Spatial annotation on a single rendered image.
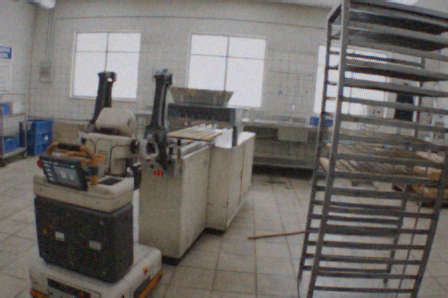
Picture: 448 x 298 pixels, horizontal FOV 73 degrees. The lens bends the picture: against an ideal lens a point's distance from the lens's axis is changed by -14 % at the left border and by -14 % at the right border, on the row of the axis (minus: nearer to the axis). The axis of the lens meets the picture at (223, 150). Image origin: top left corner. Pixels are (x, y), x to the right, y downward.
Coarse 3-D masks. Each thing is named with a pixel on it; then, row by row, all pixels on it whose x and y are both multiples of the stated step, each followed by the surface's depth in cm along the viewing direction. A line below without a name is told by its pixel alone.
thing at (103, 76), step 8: (104, 72) 221; (112, 72) 226; (104, 80) 220; (104, 88) 222; (96, 96) 220; (104, 96) 223; (96, 104) 220; (96, 112) 220; (96, 120) 220; (96, 128) 218
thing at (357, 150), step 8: (328, 144) 196; (344, 152) 168; (352, 152) 169; (360, 152) 172; (368, 152) 174; (376, 152) 177; (384, 152) 181; (392, 152) 186; (400, 152) 186; (408, 152) 192; (416, 160) 161; (424, 160) 168; (432, 160) 164
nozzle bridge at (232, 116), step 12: (168, 108) 316; (180, 108) 314; (192, 108) 311; (204, 108) 308; (216, 108) 297; (228, 108) 295; (240, 108) 312; (168, 120) 331; (180, 120) 310; (192, 120) 307; (204, 120) 305; (216, 120) 307; (228, 120) 305; (240, 120) 318; (168, 132) 333
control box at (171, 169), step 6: (144, 162) 241; (150, 162) 240; (174, 162) 235; (144, 168) 241; (156, 168) 239; (162, 168) 238; (168, 168) 237; (174, 168) 236; (156, 174) 240; (162, 174) 239; (168, 174) 238; (174, 174) 237
